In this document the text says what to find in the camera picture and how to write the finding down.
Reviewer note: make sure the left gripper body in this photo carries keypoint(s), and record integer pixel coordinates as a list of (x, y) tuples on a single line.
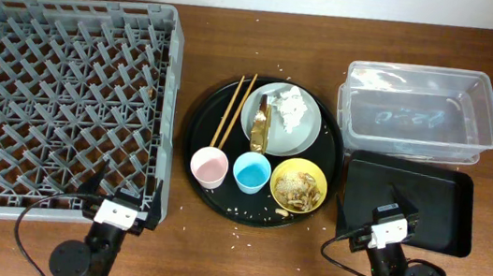
[(138, 227)]

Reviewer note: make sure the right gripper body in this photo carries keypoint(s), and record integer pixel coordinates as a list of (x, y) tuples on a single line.
[(360, 242)]

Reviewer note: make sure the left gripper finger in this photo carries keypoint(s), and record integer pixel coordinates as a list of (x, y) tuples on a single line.
[(154, 213), (91, 185)]

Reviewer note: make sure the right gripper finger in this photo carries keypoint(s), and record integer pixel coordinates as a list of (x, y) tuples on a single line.
[(403, 202), (341, 225)]

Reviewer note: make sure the peanut shell food scraps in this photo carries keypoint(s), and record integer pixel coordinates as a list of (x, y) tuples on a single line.
[(297, 191)]

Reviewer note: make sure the yellow bowl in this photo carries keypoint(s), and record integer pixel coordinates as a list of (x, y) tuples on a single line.
[(300, 165)]

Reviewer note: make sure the pink cup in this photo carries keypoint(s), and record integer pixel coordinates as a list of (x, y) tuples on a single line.
[(209, 166)]

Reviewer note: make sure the wooden chopstick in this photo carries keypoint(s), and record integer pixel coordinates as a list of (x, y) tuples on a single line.
[(227, 111), (237, 113)]

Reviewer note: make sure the blue cup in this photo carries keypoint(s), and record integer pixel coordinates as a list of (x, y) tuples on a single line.
[(251, 172)]

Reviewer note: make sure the gold foil wrapper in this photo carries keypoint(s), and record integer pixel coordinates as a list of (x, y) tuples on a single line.
[(261, 125)]

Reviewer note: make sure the white napkin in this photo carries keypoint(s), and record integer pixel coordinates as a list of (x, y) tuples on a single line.
[(291, 107)]

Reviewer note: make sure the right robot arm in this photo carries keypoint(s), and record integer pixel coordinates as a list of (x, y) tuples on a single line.
[(390, 261)]

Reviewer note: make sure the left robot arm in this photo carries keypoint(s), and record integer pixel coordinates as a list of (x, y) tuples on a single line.
[(95, 255)]

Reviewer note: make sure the grey dishwasher rack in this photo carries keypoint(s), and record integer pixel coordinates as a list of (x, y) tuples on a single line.
[(82, 82)]

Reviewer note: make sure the black rectangular tray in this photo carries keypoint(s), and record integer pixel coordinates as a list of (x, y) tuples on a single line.
[(444, 199)]

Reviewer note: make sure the peanut on tray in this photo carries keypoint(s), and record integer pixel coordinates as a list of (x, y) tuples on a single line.
[(282, 212)]

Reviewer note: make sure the round black tray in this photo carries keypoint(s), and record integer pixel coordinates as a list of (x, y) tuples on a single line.
[(260, 208)]

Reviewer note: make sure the clear plastic bin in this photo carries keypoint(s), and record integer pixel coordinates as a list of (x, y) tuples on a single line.
[(418, 112)]

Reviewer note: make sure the grey plate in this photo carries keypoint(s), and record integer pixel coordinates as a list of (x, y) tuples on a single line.
[(281, 143)]

